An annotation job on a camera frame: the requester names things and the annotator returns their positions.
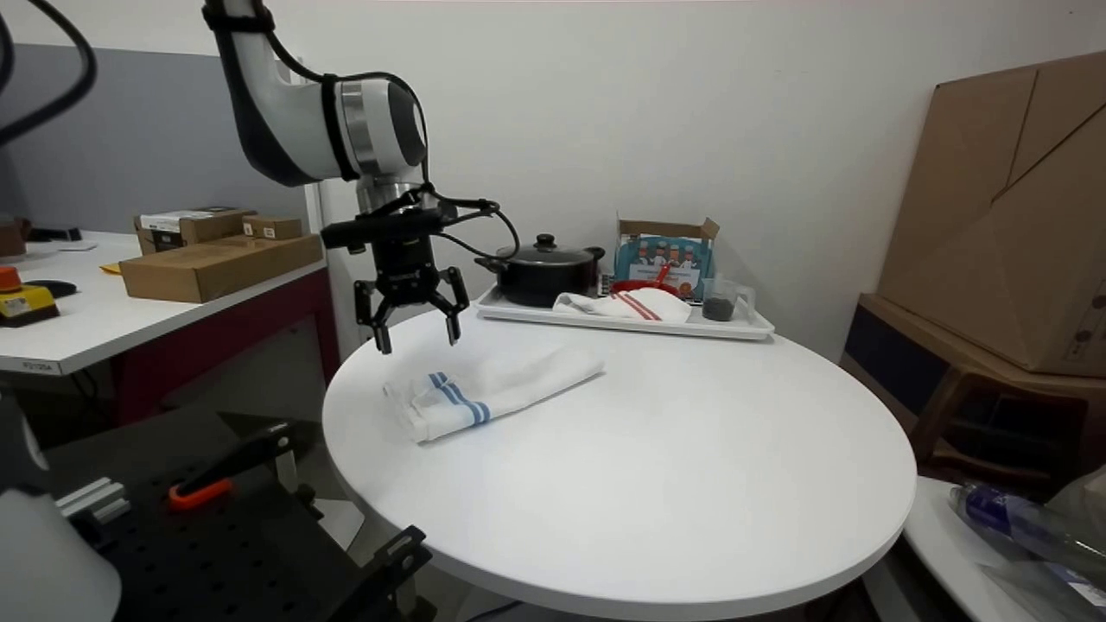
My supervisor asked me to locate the grey partition panel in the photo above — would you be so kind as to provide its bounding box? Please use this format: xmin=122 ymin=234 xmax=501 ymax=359
xmin=0 ymin=43 xmax=320 ymax=240

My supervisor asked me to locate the large brown cardboard box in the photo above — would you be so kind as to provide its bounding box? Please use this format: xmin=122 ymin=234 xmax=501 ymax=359
xmin=873 ymin=50 xmax=1106 ymax=379

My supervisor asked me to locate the black pot with lid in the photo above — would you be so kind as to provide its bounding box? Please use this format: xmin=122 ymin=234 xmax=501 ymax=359
xmin=473 ymin=231 xmax=609 ymax=310

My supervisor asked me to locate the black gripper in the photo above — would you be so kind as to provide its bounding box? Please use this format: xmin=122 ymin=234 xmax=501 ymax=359
xmin=351 ymin=212 xmax=471 ymax=355

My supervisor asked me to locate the small open cardboard box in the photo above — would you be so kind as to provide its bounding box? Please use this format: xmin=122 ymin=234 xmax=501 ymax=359
xmin=134 ymin=207 xmax=260 ymax=257

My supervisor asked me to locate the red plastic utensil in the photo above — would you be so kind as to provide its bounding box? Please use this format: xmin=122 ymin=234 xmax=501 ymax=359
xmin=638 ymin=258 xmax=683 ymax=295

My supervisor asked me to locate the black clamp with orange handle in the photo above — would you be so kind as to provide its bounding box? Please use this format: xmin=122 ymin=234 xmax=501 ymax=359
xmin=167 ymin=420 xmax=320 ymax=516

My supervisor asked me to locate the black perforated breadboard table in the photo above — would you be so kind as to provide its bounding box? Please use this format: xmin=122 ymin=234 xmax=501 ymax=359
xmin=43 ymin=407 xmax=443 ymax=622

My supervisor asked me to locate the clear plastic bag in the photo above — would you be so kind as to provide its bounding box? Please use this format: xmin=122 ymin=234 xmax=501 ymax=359
xmin=953 ymin=465 xmax=1106 ymax=622

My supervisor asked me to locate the white desk with maroon side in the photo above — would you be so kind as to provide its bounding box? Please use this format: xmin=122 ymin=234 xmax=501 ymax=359
xmin=0 ymin=230 xmax=340 ymax=427

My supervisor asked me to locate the thick black cable bundle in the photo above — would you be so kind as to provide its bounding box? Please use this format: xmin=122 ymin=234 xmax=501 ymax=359
xmin=0 ymin=0 xmax=100 ymax=149

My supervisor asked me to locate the white robot base shell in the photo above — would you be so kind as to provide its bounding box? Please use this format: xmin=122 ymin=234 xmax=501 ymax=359
xmin=0 ymin=390 xmax=123 ymax=622

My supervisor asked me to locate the black metal bracket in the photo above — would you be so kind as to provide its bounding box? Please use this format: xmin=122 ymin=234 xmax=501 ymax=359
xmin=340 ymin=525 xmax=435 ymax=622

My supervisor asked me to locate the silver aluminium profile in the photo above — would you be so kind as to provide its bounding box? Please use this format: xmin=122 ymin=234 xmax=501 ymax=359
xmin=51 ymin=478 xmax=130 ymax=528

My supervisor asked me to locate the blue printed carton box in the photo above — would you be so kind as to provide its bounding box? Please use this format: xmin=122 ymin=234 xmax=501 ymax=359
xmin=609 ymin=216 xmax=722 ymax=306

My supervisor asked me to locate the small closed cardboard box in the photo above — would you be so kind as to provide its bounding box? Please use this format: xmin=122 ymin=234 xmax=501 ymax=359
xmin=238 ymin=216 xmax=308 ymax=245

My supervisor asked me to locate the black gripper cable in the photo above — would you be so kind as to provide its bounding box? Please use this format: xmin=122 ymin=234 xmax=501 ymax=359
xmin=423 ymin=192 xmax=526 ymax=271

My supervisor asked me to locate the white towel with blue stripes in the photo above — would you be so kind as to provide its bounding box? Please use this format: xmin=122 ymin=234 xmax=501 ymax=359
xmin=382 ymin=338 xmax=609 ymax=449

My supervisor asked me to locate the flat brown cardboard box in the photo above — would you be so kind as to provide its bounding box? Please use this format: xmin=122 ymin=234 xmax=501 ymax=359
xmin=116 ymin=231 xmax=323 ymax=306

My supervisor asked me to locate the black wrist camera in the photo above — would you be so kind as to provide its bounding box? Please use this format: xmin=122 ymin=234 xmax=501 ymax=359
xmin=319 ymin=212 xmax=382 ymax=252

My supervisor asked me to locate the white rectangular tray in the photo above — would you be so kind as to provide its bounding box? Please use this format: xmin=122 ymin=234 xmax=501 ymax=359
xmin=473 ymin=285 xmax=777 ymax=345

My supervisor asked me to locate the yellow and black device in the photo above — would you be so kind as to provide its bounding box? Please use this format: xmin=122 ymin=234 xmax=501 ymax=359
xmin=0 ymin=285 xmax=63 ymax=332

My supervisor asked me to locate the white towel with red stripes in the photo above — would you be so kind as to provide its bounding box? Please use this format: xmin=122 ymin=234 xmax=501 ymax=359
xmin=554 ymin=285 xmax=698 ymax=330

